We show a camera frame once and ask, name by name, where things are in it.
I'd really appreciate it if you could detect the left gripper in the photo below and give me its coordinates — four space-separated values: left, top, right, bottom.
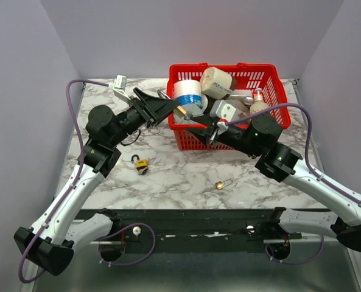
109 87 180 147

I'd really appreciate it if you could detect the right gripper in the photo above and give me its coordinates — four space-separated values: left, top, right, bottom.
184 111 261 158

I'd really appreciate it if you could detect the large brass padlock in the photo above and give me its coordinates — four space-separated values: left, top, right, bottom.
156 89 187 121

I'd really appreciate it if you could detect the small brass padlock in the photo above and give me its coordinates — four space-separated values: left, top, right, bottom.
215 179 233 190

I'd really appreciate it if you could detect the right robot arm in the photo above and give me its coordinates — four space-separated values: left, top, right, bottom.
187 113 361 252

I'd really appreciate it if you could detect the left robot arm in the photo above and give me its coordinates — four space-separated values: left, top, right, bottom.
14 88 180 276

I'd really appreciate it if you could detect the grey roll front left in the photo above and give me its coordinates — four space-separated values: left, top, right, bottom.
173 103 203 124

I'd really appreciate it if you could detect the white blue paper roll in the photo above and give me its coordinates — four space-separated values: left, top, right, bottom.
173 80 203 109

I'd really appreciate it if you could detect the beige wrapped paper roll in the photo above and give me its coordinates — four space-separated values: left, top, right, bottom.
200 67 237 100

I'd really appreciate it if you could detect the silver can top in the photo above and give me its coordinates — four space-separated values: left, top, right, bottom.
242 96 254 106

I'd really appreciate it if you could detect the cream pump bottle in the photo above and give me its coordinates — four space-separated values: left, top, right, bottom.
250 88 269 115

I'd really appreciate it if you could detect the yellow black padlock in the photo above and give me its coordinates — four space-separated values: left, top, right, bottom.
131 155 149 175

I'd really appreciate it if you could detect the red plastic basket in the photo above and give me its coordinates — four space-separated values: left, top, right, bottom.
167 63 291 154

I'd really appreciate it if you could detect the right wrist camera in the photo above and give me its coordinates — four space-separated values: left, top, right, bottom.
209 100 240 122

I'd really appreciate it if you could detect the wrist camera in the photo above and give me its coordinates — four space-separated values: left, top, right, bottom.
108 74 130 103
209 100 240 122

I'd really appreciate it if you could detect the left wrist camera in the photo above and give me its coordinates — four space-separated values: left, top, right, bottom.
108 74 130 103

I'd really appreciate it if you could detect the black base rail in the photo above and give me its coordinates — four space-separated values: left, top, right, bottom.
105 209 301 254

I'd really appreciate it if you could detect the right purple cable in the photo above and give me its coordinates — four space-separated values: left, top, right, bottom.
218 102 361 212

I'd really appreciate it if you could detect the purple cable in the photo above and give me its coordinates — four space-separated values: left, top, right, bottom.
18 79 114 283
218 102 361 212

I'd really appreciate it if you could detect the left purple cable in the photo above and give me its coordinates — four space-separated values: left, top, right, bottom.
18 79 114 283

